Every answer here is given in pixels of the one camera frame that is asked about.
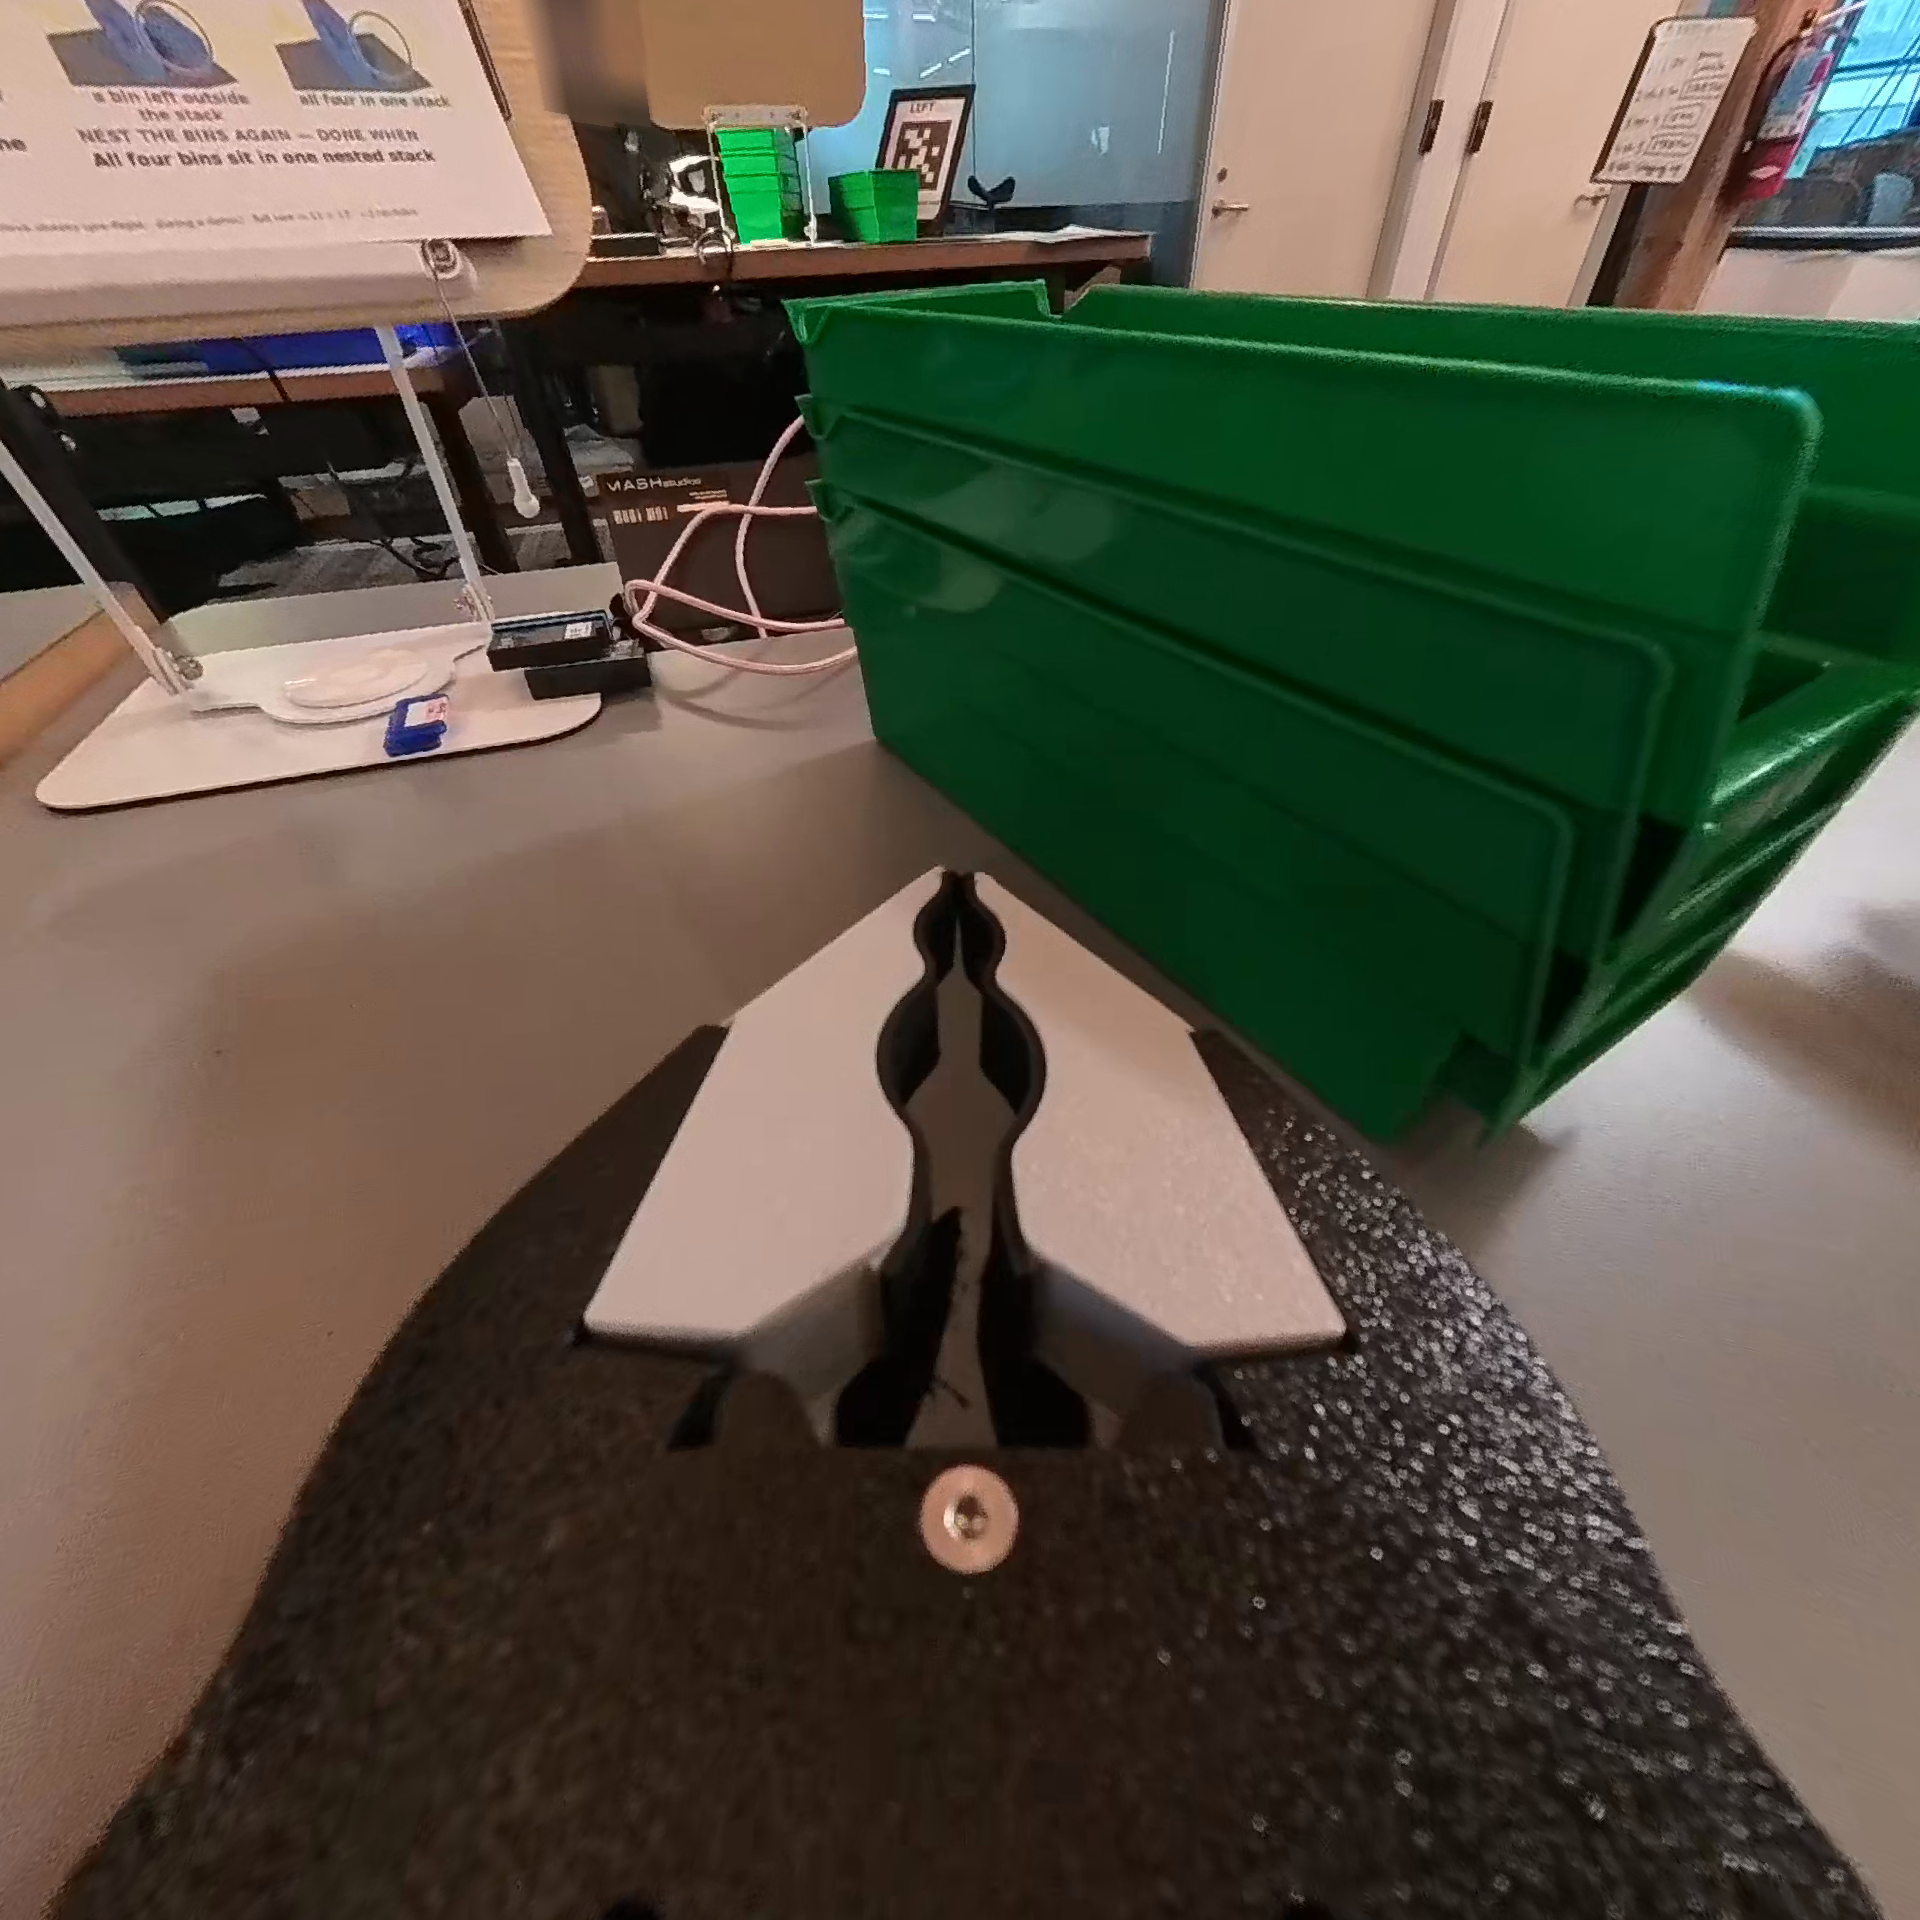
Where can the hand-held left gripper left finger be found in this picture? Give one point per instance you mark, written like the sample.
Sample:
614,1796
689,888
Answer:
749,1202

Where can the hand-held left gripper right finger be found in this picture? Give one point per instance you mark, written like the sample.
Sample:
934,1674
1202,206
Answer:
1183,1202

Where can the small blue white device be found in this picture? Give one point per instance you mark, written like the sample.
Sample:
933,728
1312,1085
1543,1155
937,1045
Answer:
419,728

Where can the small black blue device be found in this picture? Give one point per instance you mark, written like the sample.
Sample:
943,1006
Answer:
554,642

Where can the black electronics box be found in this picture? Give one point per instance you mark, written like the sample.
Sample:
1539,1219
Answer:
782,569

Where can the white round disc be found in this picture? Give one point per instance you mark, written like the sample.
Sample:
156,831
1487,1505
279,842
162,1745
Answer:
353,685

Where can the white tray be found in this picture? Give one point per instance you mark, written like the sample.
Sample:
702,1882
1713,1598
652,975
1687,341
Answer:
223,749

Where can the blue plastic bin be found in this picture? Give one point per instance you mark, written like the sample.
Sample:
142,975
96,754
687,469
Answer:
302,349

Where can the small green shelf bin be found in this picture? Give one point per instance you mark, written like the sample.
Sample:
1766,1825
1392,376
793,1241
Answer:
754,144
760,218
759,179
873,209

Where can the white instruction poster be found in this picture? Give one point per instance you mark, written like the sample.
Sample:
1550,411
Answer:
482,182

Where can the white door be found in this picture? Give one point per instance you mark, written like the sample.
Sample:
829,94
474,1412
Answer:
1514,182
1320,151

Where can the black white marker sign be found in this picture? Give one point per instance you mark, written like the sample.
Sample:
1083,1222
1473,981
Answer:
927,151

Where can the clear acrylic holder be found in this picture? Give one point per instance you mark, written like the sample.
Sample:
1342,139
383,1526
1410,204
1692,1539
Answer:
759,118

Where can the glass partition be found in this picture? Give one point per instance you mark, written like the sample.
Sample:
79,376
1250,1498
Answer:
1080,89

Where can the brown rounded board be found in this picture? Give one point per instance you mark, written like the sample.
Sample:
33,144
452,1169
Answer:
749,62

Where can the white notice board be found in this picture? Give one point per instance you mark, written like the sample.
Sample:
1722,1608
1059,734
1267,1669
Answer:
1672,98

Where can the red fire extinguisher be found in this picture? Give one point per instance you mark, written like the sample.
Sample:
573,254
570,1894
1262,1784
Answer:
1784,114

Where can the large window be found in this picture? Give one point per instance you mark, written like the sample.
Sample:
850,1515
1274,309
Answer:
1876,121

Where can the wooden post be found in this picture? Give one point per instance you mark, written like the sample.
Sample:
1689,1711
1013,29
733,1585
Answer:
1682,242

